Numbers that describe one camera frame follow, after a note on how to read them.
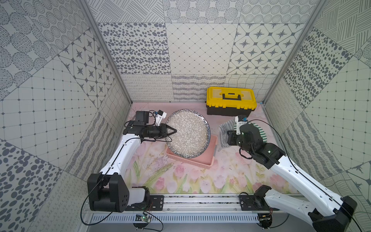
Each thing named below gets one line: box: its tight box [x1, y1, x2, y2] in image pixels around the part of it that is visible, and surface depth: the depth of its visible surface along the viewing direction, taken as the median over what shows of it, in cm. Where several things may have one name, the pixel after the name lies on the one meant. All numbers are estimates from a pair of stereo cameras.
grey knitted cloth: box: [217, 117, 236, 152], surface depth 75 cm
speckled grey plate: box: [165, 108, 212, 159], surface depth 80 cm
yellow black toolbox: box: [205, 86, 257, 118], surface depth 103 cm
